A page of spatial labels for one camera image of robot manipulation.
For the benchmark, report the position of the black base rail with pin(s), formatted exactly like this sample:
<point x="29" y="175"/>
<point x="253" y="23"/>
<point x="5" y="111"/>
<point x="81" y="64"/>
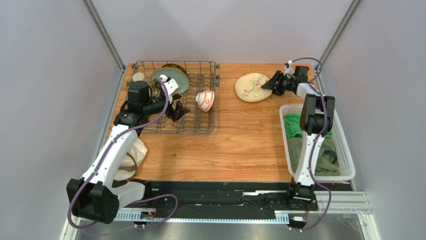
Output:
<point x="203" y="200"/>

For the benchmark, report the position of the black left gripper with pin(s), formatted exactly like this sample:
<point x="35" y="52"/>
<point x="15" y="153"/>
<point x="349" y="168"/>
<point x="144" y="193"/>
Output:
<point x="179" y="112"/>

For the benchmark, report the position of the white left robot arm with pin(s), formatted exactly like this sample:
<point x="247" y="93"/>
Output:
<point x="93" y="198"/>

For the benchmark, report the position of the white plastic basket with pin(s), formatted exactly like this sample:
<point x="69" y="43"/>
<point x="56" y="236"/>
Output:
<point x="346" y="165"/>

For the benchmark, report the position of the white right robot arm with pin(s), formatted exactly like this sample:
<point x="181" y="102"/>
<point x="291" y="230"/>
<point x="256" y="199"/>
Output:
<point x="316" y="121"/>

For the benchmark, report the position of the olive green garment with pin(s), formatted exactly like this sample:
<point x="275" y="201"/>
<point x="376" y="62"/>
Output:
<point x="327" y="163"/>

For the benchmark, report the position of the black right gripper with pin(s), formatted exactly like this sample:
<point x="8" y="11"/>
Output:
<point x="279" y="84"/>

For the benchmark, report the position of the beige canvas bag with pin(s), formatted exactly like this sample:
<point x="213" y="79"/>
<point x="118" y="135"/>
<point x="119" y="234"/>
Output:
<point x="131" y="161"/>

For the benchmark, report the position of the white red patterned bowl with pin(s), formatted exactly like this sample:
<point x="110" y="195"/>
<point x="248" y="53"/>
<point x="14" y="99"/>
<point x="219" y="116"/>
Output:
<point x="205" y="100"/>

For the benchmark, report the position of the beige bird pattern plate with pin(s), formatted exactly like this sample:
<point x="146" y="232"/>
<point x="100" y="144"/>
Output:
<point x="249" y="87"/>

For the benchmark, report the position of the light blue flower plate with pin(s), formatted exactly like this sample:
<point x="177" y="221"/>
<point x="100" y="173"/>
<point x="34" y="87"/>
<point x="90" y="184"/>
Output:
<point x="181" y="79"/>

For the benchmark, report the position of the aluminium frame post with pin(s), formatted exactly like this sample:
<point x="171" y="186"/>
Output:
<point x="97" y="20"/>
<point x="340" y="30"/>

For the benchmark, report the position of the right aluminium frame post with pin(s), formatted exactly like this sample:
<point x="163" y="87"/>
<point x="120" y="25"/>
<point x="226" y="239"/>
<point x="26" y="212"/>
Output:
<point x="340" y="30"/>

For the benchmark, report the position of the beige ceramic cup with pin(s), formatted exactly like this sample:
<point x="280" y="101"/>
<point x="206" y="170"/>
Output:
<point x="139" y="77"/>

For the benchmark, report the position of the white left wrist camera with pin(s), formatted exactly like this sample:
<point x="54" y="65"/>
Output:
<point x="169" y="85"/>

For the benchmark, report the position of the grey wire dish rack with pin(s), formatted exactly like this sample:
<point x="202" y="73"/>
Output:
<point x="202" y="76"/>

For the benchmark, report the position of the left aluminium frame post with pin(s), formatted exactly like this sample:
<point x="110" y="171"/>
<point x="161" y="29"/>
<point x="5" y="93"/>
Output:
<point x="97" y="20"/>

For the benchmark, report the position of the yellow black patterned plate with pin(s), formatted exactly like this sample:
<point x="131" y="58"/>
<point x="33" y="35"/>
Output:
<point x="176" y="67"/>

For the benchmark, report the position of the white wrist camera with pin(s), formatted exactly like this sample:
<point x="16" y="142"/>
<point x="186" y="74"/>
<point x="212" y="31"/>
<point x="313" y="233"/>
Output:
<point x="169" y="85"/>
<point x="289" y="71"/>

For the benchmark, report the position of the bright green cloth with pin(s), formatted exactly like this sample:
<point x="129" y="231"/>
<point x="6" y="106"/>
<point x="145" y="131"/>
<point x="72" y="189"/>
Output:
<point x="292" y="125"/>

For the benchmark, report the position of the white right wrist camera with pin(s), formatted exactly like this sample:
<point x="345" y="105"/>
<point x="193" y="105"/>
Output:
<point x="289" y="71"/>

